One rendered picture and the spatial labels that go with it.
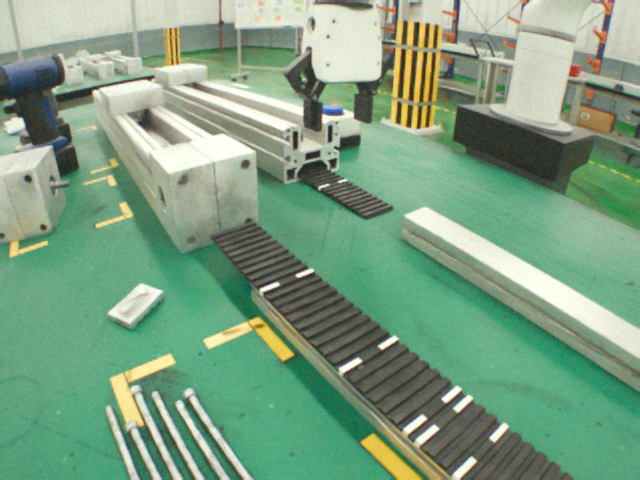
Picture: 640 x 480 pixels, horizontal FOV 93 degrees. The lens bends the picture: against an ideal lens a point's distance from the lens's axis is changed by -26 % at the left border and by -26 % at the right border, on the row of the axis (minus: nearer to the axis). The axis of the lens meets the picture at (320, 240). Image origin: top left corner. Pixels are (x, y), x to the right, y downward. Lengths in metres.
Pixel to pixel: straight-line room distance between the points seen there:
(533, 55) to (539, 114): 0.12
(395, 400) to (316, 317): 0.09
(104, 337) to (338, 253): 0.25
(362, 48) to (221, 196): 0.25
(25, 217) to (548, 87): 0.91
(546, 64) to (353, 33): 0.45
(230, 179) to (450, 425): 0.32
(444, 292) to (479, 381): 0.11
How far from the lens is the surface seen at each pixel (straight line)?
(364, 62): 0.50
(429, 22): 3.83
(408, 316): 0.35
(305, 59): 0.47
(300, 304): 0.30
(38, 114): 0.77
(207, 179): 0.41
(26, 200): 0.55
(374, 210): 0.50
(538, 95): 0.83
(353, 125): 0.73
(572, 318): 0.37
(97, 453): 0.29
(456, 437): 0.24
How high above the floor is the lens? 1.01
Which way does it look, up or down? 32 degrees down
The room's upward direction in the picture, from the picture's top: 2 degrees clockwise
